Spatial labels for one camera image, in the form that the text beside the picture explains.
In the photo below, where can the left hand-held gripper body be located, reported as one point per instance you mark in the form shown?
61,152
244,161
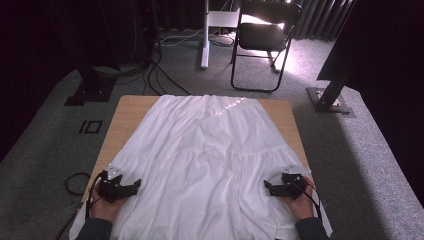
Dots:
111,191

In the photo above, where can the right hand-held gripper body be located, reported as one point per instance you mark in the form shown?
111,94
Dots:
293,186

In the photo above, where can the white skirt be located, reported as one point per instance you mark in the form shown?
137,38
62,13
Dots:
200,160

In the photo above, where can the person's left hand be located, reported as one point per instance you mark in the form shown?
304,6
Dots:
105,210

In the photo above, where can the person's right hand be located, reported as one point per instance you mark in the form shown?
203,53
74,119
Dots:
301,206

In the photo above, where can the black stand with grey base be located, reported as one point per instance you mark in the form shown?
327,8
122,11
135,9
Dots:
328,100

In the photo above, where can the black stand with square base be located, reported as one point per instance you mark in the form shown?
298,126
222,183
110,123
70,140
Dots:
91,88

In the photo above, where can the black folding chair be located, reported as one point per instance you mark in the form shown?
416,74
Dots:
261,36

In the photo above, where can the white desk leg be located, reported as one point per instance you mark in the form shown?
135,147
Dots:
205,43

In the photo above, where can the dark pleated curtain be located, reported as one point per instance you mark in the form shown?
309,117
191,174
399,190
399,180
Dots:
320,20

